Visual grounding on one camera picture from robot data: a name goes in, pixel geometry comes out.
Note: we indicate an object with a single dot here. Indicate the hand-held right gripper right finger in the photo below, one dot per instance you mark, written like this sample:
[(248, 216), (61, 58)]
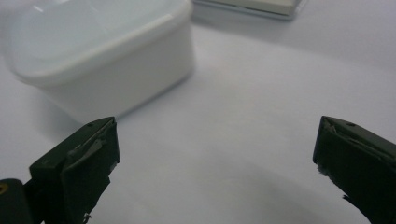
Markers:
[(361, 158)]

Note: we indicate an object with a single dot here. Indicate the flat beige box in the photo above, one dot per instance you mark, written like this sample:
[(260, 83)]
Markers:
[(258, 6)]

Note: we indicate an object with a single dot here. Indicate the white plastic container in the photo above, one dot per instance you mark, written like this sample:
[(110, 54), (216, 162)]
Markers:
[(102, 56)]

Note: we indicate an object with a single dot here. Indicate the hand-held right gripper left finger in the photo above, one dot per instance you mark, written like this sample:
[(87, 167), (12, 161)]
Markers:
[(84, 165)]

